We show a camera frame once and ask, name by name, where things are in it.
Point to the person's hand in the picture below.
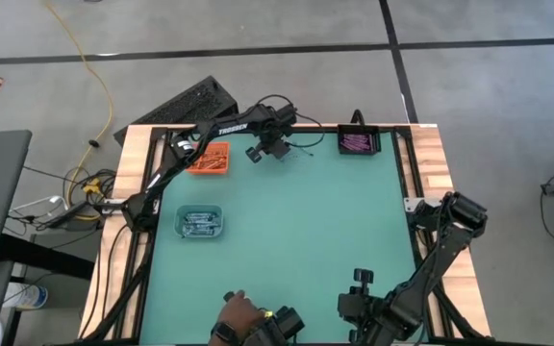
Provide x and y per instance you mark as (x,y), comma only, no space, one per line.
(238,312)

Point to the black perforated metal box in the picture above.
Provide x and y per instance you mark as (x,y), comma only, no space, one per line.
(185,103)

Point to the black diagonal support strut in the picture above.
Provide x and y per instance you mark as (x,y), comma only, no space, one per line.
(455,312)
(113,307)

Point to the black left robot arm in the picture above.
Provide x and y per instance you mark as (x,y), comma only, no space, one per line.
(185,154)

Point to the silver corner bracket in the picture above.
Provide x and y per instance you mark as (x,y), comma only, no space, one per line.
(409,204)

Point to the white blue plastic bottle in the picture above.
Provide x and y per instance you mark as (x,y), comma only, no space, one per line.
(24,295)

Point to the orange plastic basket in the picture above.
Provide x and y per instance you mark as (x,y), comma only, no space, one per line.
(209,165)

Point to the light wooden table board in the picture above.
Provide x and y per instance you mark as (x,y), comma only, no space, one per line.
(431,158)
(133,154)

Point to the blue green crayon teal tip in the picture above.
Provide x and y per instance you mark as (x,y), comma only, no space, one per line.
(198,230)
(199,220)

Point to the black wrist watch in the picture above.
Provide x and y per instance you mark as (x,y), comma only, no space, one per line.
(225,331)

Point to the black table side rail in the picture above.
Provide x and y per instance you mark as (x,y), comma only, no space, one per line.
(147,288)
(398,154)

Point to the teal plastic bin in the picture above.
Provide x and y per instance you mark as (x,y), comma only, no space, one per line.
(179,226)

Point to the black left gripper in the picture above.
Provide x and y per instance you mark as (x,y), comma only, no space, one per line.
(272,127)

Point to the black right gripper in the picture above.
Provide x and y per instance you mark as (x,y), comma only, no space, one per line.
(378,312)

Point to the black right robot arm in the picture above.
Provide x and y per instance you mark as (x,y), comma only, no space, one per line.
(443,254)

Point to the black desk leg bar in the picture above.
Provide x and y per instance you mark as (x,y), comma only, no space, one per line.
(41,257)

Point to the black plastic mesh basket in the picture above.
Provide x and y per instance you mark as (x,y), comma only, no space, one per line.
(378,141)

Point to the black table edge rail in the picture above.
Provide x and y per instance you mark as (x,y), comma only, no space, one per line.
(330,129)

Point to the purple crayon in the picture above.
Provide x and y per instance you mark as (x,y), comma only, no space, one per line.
(356,145)
(354,139)

